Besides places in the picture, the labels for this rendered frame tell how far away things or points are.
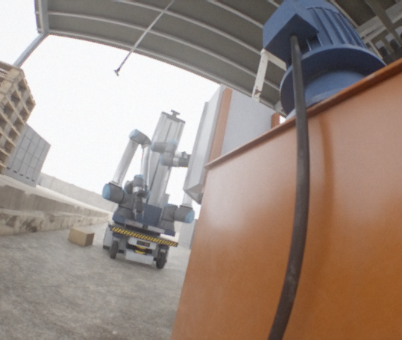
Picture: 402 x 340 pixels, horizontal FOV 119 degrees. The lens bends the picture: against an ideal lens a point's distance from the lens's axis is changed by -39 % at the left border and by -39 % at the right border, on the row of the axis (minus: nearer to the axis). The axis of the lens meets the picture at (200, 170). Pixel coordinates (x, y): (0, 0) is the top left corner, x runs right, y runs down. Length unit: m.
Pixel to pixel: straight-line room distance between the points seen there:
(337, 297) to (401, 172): 0.12
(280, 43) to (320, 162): 0.27
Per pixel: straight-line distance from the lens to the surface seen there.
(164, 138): 2.39
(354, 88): 0.25
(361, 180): 0.20
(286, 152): 0.28
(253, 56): 5.56
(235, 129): 1.01
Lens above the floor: 0.43
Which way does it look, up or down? 19 degrees up
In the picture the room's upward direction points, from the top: 13 degrees clockwise
